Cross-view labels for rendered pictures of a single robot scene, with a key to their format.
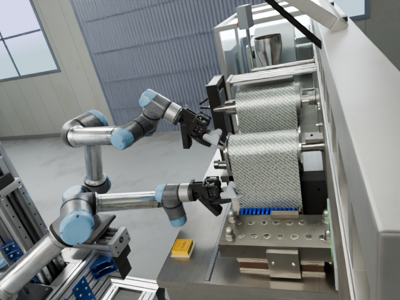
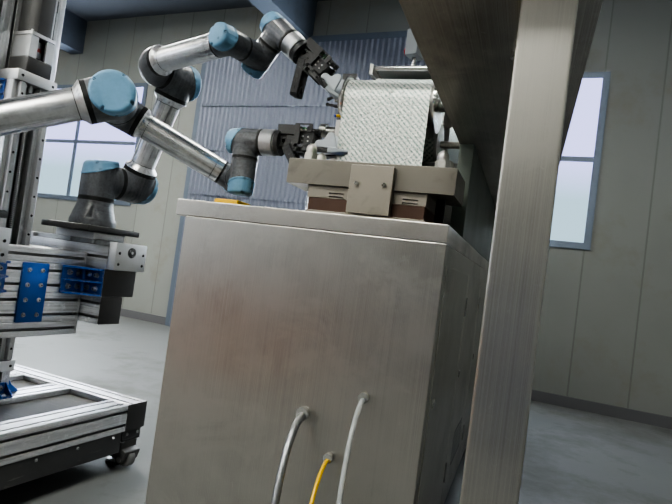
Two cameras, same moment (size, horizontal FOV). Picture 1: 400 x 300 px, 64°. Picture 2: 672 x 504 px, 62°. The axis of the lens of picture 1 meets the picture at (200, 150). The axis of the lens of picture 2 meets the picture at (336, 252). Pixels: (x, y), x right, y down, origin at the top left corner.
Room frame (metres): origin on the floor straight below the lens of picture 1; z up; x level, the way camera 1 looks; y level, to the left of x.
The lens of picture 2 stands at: (-0.46, -0.06, 0.78)
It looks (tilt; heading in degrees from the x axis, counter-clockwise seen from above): 2 degrees up; 357
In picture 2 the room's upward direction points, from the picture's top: 8 degrees clockwise
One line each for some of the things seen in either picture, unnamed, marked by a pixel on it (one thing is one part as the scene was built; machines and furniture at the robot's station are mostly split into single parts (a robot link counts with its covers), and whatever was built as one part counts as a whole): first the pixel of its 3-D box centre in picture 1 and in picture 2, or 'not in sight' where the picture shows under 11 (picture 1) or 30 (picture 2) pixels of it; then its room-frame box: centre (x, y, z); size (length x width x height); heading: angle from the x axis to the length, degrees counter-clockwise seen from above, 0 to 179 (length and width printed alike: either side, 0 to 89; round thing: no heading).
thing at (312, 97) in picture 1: (309, 98); not in sight; (1.21, -0.48, 1.33); 0.07 x 0.07 x 0.07; 68
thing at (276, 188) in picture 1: (267, 190); (379, 149); (0.99, -0.21, 1.11); 0.23 x 0.01 x 0.18; 68
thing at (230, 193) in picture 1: (231, 193); (331, 143); (1.02, -0.08, 1.11); 0.09 x 0.03 x 0.06; 67
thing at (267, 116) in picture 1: (270, 153); (397, 149); (1.16, -0.28, 1.16); 0.39 x 0.23 x 0.51; 158
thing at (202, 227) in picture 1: (272, 132); (409, 256); (1.95, -0.50, 0.88); 2.52 x 0.66 x 0.04; 158
